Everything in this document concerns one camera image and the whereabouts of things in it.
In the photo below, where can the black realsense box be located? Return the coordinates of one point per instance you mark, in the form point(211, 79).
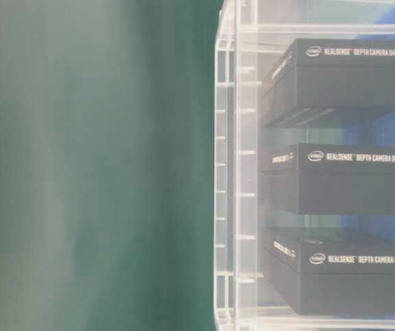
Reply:
point(330, 271)
point(329, 83)
point(330, 179)

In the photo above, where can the clear plastic storage case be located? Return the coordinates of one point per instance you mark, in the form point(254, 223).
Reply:
point(250, 37)

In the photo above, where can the green table cloth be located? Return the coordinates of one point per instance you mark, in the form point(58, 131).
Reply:
point(106, 165)

